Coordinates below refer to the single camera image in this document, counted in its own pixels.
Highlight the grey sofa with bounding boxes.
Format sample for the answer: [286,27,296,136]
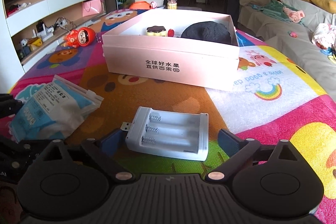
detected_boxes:
[238,0,335,98]

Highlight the green clothing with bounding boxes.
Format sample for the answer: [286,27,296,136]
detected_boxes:
[249,0,290,22]

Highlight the pink paper bag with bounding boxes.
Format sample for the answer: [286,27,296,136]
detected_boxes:
[82,0,102,17]

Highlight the Hello Kitty camera keychain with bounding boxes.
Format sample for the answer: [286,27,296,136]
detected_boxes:
[146,26,175,37]

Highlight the red doll toy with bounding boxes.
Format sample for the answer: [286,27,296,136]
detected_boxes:
[64,27,97,48]

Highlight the white tv cabinet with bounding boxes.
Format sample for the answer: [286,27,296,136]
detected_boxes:
[1,0,105,93]

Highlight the black plush toy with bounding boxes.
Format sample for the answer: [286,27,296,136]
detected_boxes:
[181,21,231,45]

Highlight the blue tissue pack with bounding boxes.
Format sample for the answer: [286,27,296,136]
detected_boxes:
[9,75,104,142]

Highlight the white battery charger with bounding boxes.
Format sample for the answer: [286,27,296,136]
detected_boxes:
[120,106,209,161]

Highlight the pink cardboard box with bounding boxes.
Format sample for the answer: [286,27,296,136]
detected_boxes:
[102,9,240,90]

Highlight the colourful cartoon play mat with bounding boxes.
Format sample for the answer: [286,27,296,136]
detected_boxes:
[13,32,335,223]

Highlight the orange round bucket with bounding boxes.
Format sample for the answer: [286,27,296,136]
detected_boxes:
[129,1,158,10]

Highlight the candy jar red lid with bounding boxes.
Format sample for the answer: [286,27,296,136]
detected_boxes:
[167,0,178,10]

